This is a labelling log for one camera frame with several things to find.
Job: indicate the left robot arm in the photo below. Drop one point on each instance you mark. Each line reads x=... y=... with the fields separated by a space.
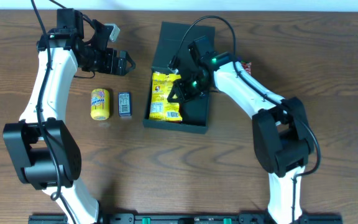
x=42 y=150

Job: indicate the small dark blue gum pack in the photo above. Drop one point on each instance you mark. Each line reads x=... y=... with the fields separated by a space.
x=124 y=102

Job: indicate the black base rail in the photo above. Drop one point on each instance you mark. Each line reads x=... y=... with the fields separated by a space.
x=243 y=218

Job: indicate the yellow mentos bottle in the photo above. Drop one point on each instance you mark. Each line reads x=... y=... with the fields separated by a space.
x=100 y=104

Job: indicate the kitkat milo bar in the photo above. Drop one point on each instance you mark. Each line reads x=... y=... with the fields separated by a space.
x=246 y=66

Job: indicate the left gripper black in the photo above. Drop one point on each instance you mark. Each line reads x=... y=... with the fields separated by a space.
x=117 y=62

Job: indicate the yellow candy bag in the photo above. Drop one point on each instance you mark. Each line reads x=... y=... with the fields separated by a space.
x=160 y=108

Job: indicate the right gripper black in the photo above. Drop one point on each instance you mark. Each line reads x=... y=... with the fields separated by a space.
x=185 y=90

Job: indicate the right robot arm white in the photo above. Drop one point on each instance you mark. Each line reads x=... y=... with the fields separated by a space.
x=282 y=137

